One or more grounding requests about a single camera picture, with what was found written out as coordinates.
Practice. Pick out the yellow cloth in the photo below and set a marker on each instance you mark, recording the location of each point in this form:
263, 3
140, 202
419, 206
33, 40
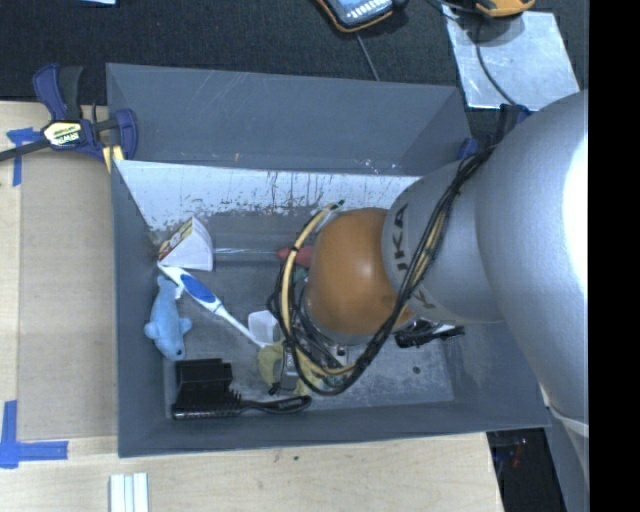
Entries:
269, 362

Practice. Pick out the small white plastic cup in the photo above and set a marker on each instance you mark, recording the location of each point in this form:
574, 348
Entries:
262, 325

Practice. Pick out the clear tube with red end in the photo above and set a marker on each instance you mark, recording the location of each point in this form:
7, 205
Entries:
295, 255

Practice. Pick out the black hairbrush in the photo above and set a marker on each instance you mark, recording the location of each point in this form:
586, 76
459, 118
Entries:
210, 407

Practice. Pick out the black box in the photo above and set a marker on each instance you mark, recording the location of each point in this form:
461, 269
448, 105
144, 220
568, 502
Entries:
200, 377

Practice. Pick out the white and blue toothbrush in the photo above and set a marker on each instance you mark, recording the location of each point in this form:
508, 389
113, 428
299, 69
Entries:
197, 287

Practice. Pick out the light blue toy dolphin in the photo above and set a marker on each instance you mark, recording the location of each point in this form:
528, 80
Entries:
167, 320

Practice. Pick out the white wedge-shaped carton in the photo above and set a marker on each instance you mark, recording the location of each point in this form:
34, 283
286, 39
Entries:
192, 250

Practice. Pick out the grey metal bin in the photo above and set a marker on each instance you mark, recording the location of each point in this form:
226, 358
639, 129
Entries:
280, 120

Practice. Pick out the pale wood board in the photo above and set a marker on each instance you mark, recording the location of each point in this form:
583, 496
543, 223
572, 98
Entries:
65, 300

